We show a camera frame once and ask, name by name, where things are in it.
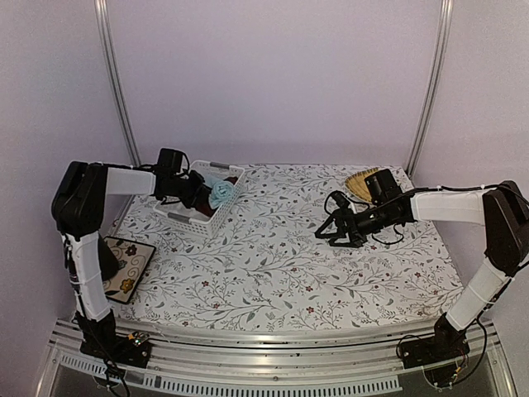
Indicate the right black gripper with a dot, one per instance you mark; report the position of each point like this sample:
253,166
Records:
335,236

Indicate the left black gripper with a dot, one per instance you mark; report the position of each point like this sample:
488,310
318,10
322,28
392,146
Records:
201,189

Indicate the dark red towel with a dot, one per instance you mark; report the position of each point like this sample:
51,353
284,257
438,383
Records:
203,206

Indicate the white perforated plastic basket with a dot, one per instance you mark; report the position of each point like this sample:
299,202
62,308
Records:
190,220

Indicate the light blue towel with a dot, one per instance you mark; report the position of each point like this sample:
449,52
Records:
221,191

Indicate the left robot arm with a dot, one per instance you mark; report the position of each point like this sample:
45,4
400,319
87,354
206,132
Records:
78,210

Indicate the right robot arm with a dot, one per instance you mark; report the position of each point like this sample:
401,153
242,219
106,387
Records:
500,209

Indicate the woven bamboo tray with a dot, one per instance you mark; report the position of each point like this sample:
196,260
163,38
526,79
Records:
357,186

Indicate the floral patterned table mat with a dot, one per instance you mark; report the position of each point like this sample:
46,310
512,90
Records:
266,272

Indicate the floral square ceramic plate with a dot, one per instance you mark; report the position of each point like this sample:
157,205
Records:
132,259

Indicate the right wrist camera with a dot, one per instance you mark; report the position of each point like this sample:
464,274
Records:
340,199

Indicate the front aluminium rail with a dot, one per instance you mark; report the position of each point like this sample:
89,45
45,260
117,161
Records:
350,362

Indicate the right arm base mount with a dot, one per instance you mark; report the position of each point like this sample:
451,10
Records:
415,351

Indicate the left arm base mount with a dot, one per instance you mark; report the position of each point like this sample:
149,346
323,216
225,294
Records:
117,349

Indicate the left aluminium frame post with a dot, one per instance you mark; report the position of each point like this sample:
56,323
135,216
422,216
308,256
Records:
109,55

